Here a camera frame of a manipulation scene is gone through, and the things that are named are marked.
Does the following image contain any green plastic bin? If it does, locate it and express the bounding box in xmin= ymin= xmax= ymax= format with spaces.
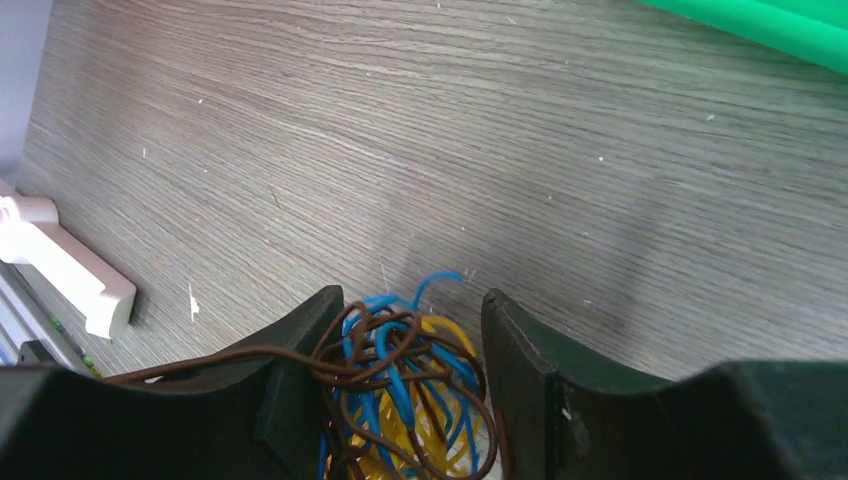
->
xmin=646 ymin=0 xmax=847 ymax=74

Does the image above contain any blue wire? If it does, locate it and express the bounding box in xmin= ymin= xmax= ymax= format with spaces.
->
xmin=316 ymin=270 xmax=482 ymax=480

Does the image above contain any aluminium rail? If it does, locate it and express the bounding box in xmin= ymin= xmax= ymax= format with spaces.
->
xmin=1 ymin=263 xmax=101 ymax=377

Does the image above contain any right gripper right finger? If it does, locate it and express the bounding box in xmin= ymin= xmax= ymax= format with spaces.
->
xmin=481 ymin=289 xmax=847 ymax=479

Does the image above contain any brown wire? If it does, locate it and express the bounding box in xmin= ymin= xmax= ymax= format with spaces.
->
xmin=102 ymin=301 xmax=508 ymax=480

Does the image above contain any yellow wire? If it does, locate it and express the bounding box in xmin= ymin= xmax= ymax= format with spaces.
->
xmin=324 ymin=315 xmax=484 ymax=480

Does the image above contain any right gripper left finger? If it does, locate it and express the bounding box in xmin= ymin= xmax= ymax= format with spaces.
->
xmin=0 ymin=285 xmax=346 ymax=480

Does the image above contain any white rack foot bar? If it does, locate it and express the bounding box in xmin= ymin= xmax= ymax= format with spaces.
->
xmin=1 ymin=183 xmax=137 ymax=339

